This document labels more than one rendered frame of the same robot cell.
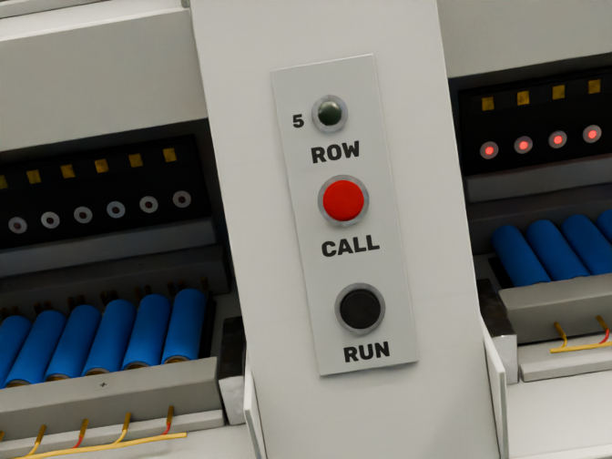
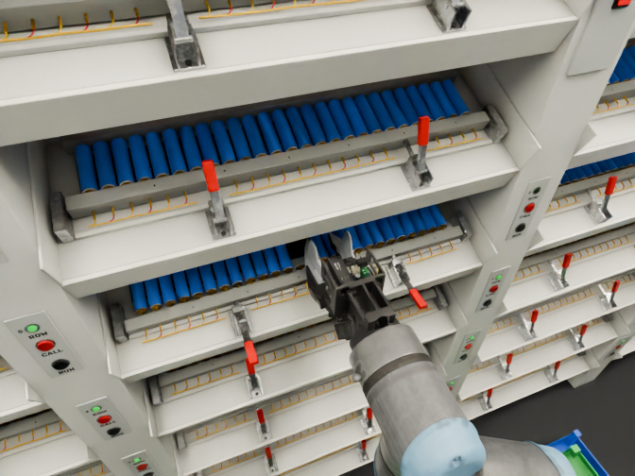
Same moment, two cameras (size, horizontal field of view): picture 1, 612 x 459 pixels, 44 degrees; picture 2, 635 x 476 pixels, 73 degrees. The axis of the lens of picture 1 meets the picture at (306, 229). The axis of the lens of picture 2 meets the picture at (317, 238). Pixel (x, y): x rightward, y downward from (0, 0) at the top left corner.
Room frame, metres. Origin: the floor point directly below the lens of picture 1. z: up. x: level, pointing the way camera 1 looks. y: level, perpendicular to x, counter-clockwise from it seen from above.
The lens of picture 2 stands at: (-0.06, 0.50, 1.50)
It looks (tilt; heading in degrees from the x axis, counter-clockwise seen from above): 44 degrees down; 337
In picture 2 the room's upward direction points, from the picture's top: straight up
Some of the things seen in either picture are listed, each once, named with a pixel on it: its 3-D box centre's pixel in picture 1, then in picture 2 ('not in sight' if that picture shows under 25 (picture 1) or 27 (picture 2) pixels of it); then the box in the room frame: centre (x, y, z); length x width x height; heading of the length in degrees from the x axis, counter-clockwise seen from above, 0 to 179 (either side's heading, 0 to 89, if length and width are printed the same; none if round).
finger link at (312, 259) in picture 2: not in sight; (314, 254); (0.36, 0.33, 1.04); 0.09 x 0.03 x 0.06; 6
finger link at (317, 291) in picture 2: not in sight; (325, 286); (0.31, 0.33, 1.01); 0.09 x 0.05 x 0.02; 6
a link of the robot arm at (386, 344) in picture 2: not in sight; (385, 358); (0.17, 0.31, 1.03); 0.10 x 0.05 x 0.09; 88
